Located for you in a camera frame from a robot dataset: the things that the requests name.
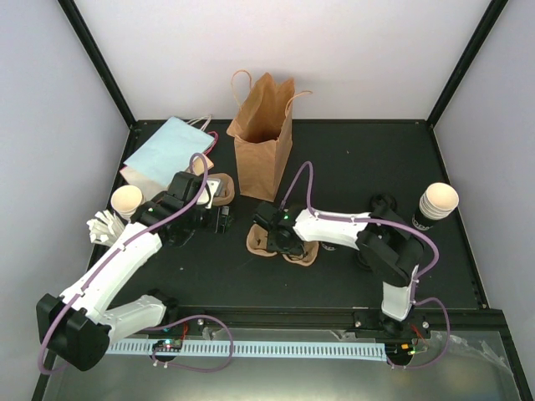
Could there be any single brown pulp carrier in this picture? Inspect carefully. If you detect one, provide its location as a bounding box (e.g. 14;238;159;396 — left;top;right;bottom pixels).
246;224;319;266

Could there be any single black sleeved cup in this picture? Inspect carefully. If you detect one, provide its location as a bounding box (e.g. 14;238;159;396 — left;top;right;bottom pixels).
321;241;339;251

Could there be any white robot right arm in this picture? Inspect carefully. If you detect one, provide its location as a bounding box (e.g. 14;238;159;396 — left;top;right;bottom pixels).
253;201;424;338

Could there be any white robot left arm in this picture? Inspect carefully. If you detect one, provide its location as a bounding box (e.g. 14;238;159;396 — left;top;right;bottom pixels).
36;172;222;375

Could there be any black coffee cup lid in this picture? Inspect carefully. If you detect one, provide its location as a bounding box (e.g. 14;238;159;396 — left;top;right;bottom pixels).
354;252;371;272

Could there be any brown pulp cup carrier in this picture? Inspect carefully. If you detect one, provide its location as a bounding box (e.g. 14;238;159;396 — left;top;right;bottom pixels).
208;173;235;206

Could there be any small brown paper bag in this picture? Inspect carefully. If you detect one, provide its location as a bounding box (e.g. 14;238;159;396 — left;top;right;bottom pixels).
189;155;214;175

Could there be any light blue paper bag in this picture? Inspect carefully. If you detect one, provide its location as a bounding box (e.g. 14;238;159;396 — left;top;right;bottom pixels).
125;117;215;185

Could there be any left paper cup stack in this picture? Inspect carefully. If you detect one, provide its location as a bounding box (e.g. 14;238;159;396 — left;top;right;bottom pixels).
110;185;145;221

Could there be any paper cup stack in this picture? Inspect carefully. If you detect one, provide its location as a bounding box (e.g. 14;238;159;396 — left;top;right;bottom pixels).
412;182;459;231
110;185;145;221

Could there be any black lid stack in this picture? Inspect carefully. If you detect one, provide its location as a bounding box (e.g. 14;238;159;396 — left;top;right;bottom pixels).
369;193;397;219

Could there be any white plastic cutlery bundle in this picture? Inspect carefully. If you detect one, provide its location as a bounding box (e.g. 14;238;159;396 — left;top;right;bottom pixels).
86;210;125;247

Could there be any right paper cup stack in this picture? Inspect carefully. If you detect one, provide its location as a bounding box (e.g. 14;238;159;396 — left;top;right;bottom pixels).
412;182;459;231

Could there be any black aluminium rail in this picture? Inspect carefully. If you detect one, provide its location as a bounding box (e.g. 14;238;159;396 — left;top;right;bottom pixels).
171;306;401;332

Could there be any light blue cable duct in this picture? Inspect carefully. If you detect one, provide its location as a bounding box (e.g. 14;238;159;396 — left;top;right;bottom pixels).
106;338;387;362

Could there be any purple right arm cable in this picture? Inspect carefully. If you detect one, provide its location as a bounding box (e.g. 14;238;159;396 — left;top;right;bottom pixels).
279;160;451;373

